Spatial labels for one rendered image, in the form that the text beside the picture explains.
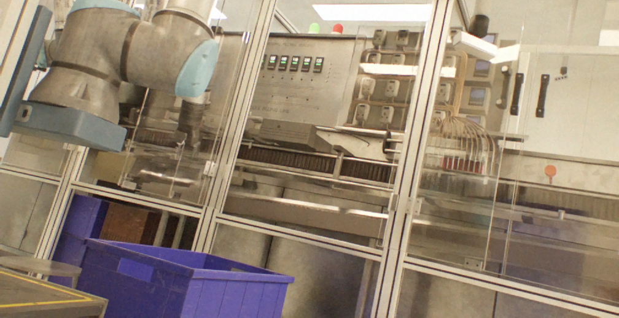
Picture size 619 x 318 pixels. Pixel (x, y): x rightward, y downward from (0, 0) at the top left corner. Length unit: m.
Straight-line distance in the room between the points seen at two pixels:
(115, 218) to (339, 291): 1.19
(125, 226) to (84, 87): 1.56
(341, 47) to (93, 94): 1.91
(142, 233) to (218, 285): 1.18
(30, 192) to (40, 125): 2.47
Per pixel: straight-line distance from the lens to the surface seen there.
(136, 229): 2.67
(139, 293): 1.50
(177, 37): 1.22
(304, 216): 2.16
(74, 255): 2.92
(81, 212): 2.94
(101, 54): 1.25
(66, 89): 1.22
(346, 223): 2.08
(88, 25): 1.26
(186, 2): 1.29
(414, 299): 2.24
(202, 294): 1.46
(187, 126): 1.73
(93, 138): 1.21
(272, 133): 2.44
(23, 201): 3.71
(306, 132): 2.36
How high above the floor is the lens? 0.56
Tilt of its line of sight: 11 degrees up
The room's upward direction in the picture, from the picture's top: 13 degrees clockwise
